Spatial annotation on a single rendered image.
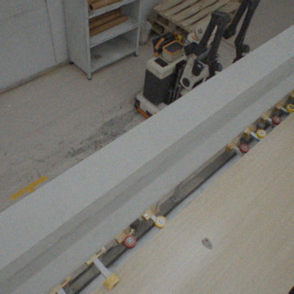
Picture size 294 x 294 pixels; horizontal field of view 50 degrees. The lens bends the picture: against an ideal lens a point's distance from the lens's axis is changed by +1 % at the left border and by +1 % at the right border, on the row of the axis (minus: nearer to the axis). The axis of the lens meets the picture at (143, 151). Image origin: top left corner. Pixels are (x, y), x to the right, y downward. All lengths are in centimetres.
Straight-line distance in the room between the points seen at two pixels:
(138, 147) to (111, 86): 382
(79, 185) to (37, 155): 316
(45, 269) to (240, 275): 178
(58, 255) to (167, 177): 24
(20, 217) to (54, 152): 316
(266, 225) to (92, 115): 244
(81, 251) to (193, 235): 169
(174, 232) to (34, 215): 176
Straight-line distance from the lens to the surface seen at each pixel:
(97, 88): 431
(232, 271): 220
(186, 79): 339
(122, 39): 494
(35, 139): 378
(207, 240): 220
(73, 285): 226
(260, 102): 82
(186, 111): 60
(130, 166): 51
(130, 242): 211
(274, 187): 261
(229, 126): 73
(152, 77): 351
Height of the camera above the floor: 288
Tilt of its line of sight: 53 degrees down
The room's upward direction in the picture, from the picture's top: 9 degrees clockwise
